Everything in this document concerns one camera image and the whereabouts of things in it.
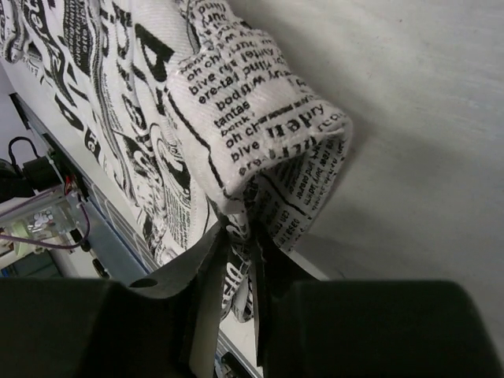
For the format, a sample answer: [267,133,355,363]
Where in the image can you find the aluminium table frame rail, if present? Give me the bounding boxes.
[9,92,261,378]

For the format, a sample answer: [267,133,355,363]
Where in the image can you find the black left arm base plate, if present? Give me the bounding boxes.
[1,133,89,203]

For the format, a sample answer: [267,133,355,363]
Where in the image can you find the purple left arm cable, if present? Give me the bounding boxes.
[0,195,94,251]

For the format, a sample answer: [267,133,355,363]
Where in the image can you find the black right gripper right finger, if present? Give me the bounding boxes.
[250,228,503,377]

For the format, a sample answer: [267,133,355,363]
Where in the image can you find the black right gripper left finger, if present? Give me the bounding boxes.
[0,224,228,378]

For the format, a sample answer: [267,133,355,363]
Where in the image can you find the newspaper print trousers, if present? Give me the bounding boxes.
[1,1,353,322]

